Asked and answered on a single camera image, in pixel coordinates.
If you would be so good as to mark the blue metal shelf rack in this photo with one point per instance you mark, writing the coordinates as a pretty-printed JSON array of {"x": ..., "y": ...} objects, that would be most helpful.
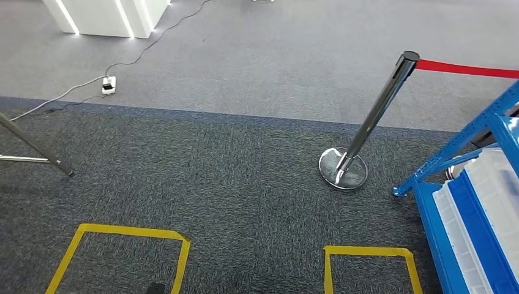
[{"x": 454, "y": 146}]

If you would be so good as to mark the stainless steel workbench table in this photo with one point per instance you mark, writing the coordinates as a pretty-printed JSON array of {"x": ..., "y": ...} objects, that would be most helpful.
[{"x": 36, "y": 148}]

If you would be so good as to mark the white power strip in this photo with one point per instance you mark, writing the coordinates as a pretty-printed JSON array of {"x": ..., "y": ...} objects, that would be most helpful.
[{"x": 108, "y": 86}]

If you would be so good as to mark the white lit display cabinet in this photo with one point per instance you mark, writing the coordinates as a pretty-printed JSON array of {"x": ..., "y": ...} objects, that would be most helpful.
[{"x": 101, "y": 16}]

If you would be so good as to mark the white plastic bin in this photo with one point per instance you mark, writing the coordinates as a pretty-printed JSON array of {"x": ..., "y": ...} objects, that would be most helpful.
[
  {"x": 454, "y": 235},
  {"x": 494, "y": 190}
]

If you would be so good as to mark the red barrier belt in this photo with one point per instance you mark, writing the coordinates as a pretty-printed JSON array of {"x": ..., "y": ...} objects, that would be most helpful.
[{"x": 466, "y": 69}]

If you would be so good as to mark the blue plastic crate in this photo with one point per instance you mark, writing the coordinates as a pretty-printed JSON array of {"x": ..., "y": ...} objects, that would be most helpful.
[{"x": 478, "y": 231}]

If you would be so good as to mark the chrome barrier post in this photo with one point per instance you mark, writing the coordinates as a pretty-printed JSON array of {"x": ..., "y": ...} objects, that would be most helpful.
[{"x": 377, "y": 109}]

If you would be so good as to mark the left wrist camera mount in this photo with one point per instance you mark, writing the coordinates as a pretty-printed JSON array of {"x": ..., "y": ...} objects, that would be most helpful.
[{"x": 155, "y": 289}]

